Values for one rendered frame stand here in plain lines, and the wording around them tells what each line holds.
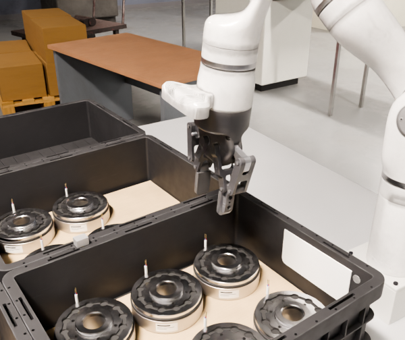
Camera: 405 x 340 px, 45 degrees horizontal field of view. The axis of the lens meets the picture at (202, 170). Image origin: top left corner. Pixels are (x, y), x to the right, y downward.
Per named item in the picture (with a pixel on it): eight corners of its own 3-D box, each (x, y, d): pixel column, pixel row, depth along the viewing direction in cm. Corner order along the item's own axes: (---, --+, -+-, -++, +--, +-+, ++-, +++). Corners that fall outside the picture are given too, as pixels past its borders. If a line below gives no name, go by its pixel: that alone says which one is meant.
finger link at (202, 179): (210, 170, 72) (208, 192, 74) (208, 168, 73) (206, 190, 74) (198, 173, 71) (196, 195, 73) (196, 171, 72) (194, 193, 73)
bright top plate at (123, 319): (111, 290, 70) (111, 287, 70) (147, 332, 63) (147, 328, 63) (43, 320, 65) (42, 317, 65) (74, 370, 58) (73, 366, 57)
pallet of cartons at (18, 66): (65, 73, 493) (57, 6, 464) (104, 104, 408) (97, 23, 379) (-18, 85, 456) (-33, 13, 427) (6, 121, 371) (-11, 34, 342)
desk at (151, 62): (132, 116, 382) (126, 32, 353) (244, 166, 302) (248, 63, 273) (60, 136, 345) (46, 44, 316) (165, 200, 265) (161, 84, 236)
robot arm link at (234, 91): (157, 96, 64) (159, 49, 61) (227, 88, 69) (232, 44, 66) (192, 122, 57) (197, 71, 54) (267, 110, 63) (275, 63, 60)
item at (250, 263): (230, 239, 82) (231, 235, 82) (273, 268, 75) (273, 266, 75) (181, 260, 77) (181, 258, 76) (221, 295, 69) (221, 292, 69)
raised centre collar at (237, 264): (229, 249, 79) (229, 245, 78) (249, 264, 75) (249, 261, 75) (204, 260, 76) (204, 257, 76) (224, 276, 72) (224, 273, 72)
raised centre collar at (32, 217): (32, 212, 89) (31, 210, 88) (40, 224, 85) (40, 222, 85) (4, 220, 86) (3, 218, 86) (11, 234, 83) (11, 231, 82)
